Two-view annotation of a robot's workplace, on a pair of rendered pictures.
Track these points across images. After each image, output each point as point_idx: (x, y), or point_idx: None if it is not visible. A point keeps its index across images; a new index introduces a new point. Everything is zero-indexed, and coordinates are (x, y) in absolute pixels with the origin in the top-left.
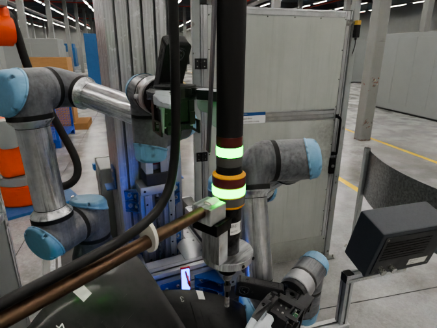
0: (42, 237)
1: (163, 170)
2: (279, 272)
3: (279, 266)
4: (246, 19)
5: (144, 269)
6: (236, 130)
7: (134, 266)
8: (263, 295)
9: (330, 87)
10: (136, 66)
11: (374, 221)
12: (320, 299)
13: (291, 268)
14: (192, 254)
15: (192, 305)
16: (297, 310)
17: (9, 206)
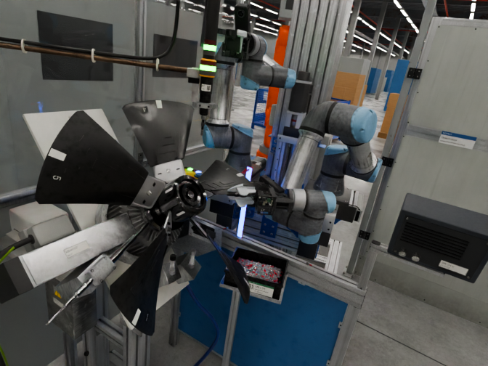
0: (205, 131)
1: (297, 127)
2: (433, 316)
3: (438, 312)
4: (484, 33)
5: (190, 115)
6: (208, 35)
7: (187, 112)
8: None
9: None
10: (304, 49)
11: (407, 200)
12: (457, 362)
13: (450, 322)
14: None
15: (229, 173)
16: (274, 198)
17: None
